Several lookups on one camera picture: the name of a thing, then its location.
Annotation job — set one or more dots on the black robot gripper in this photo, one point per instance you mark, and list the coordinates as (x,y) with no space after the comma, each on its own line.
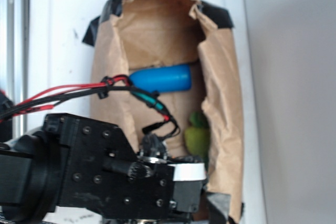
(101,172)

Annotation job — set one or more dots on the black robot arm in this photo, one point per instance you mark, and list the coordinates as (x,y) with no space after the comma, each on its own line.
(30,178)

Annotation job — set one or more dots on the green plush toy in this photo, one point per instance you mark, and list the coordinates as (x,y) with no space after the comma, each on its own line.
(197,136)

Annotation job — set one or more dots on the brown paper bag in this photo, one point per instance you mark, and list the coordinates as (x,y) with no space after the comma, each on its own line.
(139,34)

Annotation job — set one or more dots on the blue plastic toy bottle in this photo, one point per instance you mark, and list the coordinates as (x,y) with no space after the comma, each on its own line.
(163,79)

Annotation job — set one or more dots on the white plastic bin lid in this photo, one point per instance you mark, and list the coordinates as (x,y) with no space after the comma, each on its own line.
(58,56)

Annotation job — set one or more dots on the black mounting bracket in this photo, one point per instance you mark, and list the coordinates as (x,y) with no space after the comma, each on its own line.
(6,126)

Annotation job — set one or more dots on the aluminium frame rail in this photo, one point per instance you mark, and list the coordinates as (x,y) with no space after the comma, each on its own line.
(14,48)

